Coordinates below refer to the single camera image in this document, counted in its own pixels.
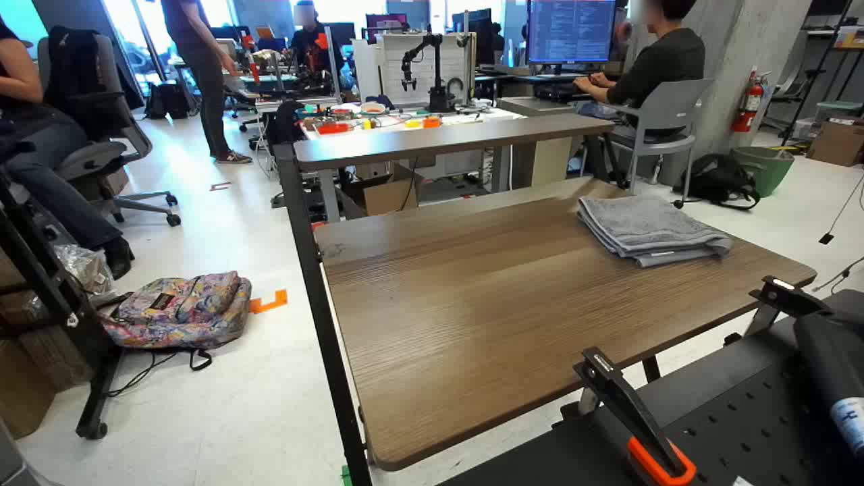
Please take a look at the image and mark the grey towel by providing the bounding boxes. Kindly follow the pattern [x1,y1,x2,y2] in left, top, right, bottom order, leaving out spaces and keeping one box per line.
[575,193,735,271]

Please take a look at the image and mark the open cardboard box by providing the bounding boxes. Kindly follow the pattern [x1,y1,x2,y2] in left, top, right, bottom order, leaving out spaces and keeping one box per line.
[342,170,427,218]

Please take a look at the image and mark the grey work table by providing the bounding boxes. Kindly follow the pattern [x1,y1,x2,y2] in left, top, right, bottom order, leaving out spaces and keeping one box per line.
[267,97,618,224]

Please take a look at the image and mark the orange plastic piece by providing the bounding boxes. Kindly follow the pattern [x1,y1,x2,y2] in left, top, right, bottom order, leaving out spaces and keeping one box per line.
[245,287,291,315]

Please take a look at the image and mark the white backdrop board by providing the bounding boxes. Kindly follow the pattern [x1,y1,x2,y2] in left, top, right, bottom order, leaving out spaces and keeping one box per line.
[380,31,480,112]

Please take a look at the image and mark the person in black orange shirt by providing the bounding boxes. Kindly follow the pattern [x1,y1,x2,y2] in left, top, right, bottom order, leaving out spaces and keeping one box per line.
[286,0,334,95]

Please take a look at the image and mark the large computer monitor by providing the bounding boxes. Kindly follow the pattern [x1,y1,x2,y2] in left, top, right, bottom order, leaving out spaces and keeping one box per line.
[525,0,622,75]

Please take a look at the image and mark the colourful patterned backpack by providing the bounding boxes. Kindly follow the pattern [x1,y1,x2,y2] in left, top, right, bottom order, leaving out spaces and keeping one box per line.
[97,267,256,374]

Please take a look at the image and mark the grey plastic chair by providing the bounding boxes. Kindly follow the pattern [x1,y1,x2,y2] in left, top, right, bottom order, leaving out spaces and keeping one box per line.
[599,75,715,210]

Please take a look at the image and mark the standing person in dark clothes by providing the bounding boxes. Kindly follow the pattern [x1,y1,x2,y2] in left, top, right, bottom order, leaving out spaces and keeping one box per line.
[159,0,256,167]

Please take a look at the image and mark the seated person in black sweater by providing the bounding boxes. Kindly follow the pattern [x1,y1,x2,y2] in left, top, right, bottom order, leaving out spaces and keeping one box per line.
[571,0,707,114]

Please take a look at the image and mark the black backpack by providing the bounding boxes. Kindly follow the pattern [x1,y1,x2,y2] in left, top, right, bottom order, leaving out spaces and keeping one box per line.
[677,152,765,216]

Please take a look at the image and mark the black duffel bag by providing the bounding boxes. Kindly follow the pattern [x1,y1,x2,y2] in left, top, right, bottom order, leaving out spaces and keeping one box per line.
[143,81,198,122]

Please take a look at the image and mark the green bin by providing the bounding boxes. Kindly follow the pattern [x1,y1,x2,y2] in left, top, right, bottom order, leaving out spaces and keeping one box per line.
[726,143,797,201]

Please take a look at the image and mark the red fire extinguisher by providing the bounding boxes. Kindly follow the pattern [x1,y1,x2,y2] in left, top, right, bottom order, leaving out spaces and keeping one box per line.
[730,67,769,139]

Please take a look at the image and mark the clear plastic bag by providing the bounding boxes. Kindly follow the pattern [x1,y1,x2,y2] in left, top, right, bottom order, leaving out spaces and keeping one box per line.
[49,240,116,298]

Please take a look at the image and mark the black perforated breadboard plate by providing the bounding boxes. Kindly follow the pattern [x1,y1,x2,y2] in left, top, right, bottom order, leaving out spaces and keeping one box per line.
[441,290,864,486]

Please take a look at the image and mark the grey office chair with jacket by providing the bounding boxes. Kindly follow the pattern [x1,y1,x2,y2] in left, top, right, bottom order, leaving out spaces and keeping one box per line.
[36,25,183,229]

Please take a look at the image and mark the seated person in jeans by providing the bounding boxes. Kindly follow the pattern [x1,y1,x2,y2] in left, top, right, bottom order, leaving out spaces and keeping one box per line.
[0,16,139,282]

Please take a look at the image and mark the brown cardboard box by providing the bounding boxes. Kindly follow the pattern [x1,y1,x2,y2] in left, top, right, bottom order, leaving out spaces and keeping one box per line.
[804,118,864,170]

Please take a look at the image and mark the black handheld device with label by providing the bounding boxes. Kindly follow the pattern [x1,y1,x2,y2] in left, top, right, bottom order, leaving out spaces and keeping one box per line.
[792,307,864,461]

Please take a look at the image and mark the black metal table frame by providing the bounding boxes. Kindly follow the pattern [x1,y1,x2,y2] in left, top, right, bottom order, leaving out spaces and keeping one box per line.
[267,140,379,486]

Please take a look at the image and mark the black metal stand frame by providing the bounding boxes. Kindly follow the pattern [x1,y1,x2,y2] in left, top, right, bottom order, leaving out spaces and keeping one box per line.
[0,174,126,444]

